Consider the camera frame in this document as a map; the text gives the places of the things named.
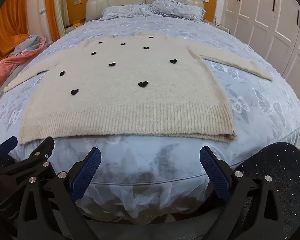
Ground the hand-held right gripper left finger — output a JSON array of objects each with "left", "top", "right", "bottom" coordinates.
[{"left": 17, "top": 147, "right": 102, "bottom": 240}]

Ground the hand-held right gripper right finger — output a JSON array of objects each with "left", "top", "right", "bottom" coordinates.
[{"left": 199, "top": 146, "right": 300, "bottom": 240}]

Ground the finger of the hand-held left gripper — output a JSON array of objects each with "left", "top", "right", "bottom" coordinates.
[
  {"left": 0, "top": 136, "right": 18, "bottom": 178},
  {"left": 22, "top": 137, "right": 56, "bottom": 178}
]

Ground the beige sweater with black hearts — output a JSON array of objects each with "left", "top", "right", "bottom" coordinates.
[{"left": 4, "top": 33, "right": 273, "bottom": 144}]

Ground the white sheer bed skirt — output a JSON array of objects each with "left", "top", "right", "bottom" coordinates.
[{"left": 75, "top": 175, "right": 215, "bottom": 222}]

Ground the blue floral bedspread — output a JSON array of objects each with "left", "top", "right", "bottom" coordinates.
[{"left": 0, "top": 12, "right": 300, "bottom": 188}]

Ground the pink and grey duvet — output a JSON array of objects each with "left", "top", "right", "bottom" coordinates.
[{"left": 0, "top": 34, "right": 47, "bottom": 98}]

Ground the orange curtain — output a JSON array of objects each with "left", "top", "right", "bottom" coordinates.
[
  {"left": 44, "top": 0, "right": 62, "bottom": 43},
  {"left": 0, "top": 0, "right": 29, "bottom": 67}
]

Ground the white sheer curtain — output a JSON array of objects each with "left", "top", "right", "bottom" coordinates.
[{"left": 26, "top": 0, "right": 47, "bottom": 38}]

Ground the blue floral pillow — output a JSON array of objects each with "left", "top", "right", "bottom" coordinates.
[
  {"left": 150, "top": 0, "right": 207, "bottom": 20},
  {"left": 99, "top": 4, "right": 155, "bottom": 21}
]

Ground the white wardrobe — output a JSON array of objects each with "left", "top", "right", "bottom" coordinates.
[{"left": 221, "top": 0, "right": 300, "bottom": 98}]

